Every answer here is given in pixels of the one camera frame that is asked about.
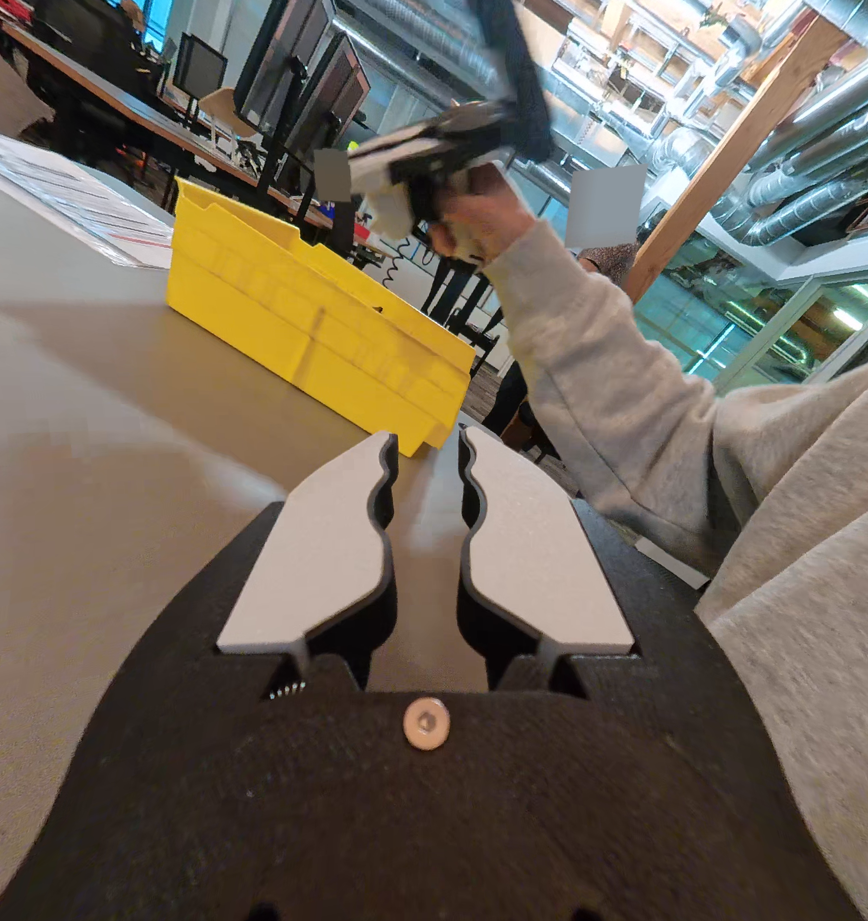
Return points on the long office table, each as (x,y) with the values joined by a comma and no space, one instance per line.
(95,75)

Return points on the wooden post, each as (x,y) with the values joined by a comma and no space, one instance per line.
(729,144)

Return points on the person's right hand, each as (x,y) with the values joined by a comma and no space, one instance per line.
(491,208)

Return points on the yellow plastic bin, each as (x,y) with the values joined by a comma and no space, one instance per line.
(297,316)

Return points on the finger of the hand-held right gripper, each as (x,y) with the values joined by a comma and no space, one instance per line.
(372,169)

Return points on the laminated instruction sheet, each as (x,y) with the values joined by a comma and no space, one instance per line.
(59,194)

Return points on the grey desk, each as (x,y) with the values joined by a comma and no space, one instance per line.
(81,432)

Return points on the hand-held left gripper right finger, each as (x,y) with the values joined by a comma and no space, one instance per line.
(534,554)

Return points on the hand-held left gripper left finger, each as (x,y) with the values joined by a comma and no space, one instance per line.
(318,547)

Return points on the large black monitor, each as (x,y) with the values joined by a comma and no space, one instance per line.
(282,65)
(329,101)

